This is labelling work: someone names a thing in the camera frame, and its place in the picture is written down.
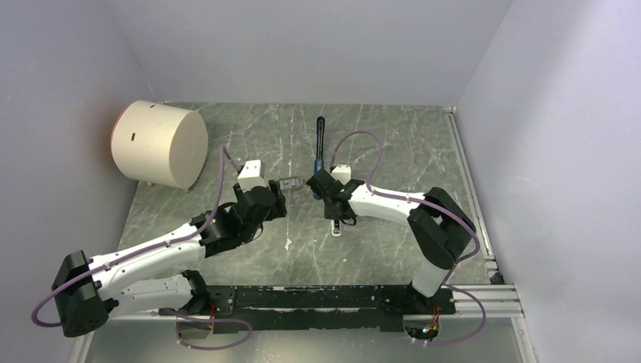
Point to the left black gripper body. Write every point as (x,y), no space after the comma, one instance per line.
(270,210)

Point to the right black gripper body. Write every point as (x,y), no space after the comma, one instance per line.
(329,214)

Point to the staple box tray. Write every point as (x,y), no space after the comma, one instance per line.
(291,183)

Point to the beige white stapler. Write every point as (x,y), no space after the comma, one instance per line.
(336,228)

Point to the blue black stapler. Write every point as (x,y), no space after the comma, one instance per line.
(319,153)

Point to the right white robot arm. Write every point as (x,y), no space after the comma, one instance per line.
(440,228)

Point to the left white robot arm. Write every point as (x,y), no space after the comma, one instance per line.
(90,291)

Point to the cream cylindrical container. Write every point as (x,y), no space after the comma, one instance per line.
(160,144)

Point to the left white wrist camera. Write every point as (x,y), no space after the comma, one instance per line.
(252,175)

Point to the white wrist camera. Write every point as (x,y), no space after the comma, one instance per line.
(341,173)
(252,175)

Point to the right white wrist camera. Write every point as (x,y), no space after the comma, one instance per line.
(341,173)

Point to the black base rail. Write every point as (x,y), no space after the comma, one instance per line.
(318,307)

